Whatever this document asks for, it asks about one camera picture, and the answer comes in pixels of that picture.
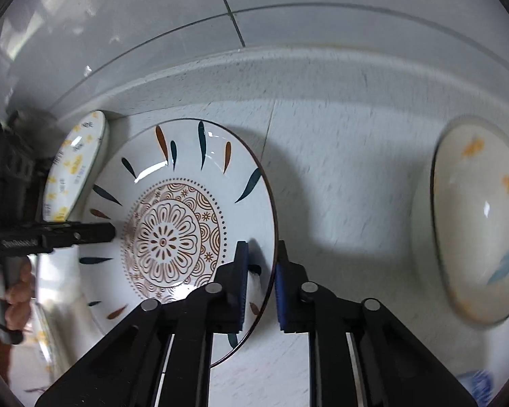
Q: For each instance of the white plate with yellow bears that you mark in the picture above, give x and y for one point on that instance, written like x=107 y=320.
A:
x=75 y=168

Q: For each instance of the cream bowl with floral print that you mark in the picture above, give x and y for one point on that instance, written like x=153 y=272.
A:
x=460 y=221

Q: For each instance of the blue patterned dish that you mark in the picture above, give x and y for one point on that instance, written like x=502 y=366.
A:
x=480 y=384

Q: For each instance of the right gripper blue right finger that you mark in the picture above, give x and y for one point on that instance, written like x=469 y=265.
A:
x=288 y=281

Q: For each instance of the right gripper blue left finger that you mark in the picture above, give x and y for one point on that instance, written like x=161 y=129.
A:
x=237 y=286

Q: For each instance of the white plate with mandala pattern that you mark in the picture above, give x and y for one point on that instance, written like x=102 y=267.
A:
x=180 y=195

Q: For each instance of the person's left hand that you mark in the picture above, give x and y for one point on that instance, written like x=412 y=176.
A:
x=18 y=297

